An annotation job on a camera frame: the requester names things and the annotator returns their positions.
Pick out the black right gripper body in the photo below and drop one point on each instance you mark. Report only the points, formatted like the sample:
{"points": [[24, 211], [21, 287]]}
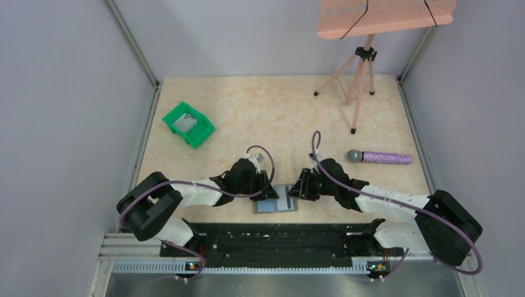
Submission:
{"points": [[307, 183]]}

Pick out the card with black stripe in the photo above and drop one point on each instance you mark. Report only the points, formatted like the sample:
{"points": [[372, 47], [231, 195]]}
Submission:
{"points": [[285, 203]]}

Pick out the green plastic bin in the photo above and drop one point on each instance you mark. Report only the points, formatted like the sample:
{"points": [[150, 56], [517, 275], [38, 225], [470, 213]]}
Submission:
{"points": [[196, 136]]}

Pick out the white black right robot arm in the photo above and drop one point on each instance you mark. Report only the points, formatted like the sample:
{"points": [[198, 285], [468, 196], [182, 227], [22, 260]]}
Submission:
{"points": [[437, 223]]}

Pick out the grey card holder wallet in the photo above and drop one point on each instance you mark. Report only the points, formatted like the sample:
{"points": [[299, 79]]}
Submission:
{"points": [[266, 206]]}

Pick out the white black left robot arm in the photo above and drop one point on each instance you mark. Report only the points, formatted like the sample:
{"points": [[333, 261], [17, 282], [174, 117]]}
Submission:
{"points": [[147, 211]]}

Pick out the pink music stand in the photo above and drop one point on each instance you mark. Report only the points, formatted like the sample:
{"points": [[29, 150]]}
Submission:
{"points": [[354, 18]]}

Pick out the purple glitter microphone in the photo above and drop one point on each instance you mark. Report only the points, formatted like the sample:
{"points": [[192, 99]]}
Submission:
{"points": [[356, 156]]}

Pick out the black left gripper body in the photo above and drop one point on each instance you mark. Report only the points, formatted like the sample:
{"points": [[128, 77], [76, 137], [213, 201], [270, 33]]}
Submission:
{"points": [[262, 185]]}

